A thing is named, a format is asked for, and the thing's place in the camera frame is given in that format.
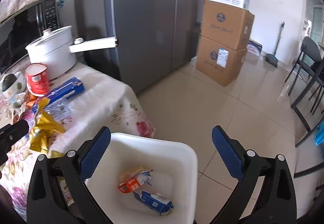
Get light blue milk carton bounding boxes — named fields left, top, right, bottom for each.
left=10, top=92, right=29, bottom=107

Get orange peel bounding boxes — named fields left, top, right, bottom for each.
left=26, top=92, right=38, bottom=109

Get yellow snack wrapper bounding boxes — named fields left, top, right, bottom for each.
left=29, top=97, right=66, bottom=154

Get clear crushed plastic bottle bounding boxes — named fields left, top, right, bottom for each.
left=45, top=98, right=72, bottom=123

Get red instant noodle cup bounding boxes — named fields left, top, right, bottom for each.
left=25, top=63, right=49, bottom=97

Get orange white carton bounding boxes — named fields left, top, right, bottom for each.
left=117, top=166, right=153, bottom=194

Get blue cracker box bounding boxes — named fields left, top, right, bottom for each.
left=31, top=77, right=85, bottom=114

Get dark blue milk carton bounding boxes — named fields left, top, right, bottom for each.
left=133, top=191, right=174, bottom=216

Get white trash bin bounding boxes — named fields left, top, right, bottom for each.
left=85, top=132, right=198, bottom=223

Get dark green squash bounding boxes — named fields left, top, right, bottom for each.
left=2, top=74, right=17, bottom=92

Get blue plastic stool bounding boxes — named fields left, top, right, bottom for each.
left=314, top=121, right=324, bottom=146

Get white electric cooking pot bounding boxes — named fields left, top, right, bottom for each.
left=26, top=26, right=117, bottom=80

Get black microwave oven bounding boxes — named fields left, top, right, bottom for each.
left=1, top=0, right=60, bottom=73

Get floral tablecloth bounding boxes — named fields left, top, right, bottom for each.
left=1, top=63, right=155, bottom=220

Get broom with dustpan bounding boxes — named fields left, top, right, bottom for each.
left=265, top=21, right=285, bottom=68

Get lower cardboard box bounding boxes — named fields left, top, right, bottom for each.
left=195, top=36, right=247, bottom=87

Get cardboard box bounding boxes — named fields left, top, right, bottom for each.
left=195, top=36, right=247, bottom=87
left=201, top=0, right=255, bottom=50

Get black dining chair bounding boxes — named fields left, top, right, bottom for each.
left=284, top=36, right=324, bottom=115

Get upper cardboard box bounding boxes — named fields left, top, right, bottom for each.
left=201, top=0, right=255, bottom=50

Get grey refrigerator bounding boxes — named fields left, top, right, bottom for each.
left=75, top=0, right=203, bottom=92

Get white ceramic bowl green handle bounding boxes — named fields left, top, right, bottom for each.
left=1, top=71, right=26, bottom=101

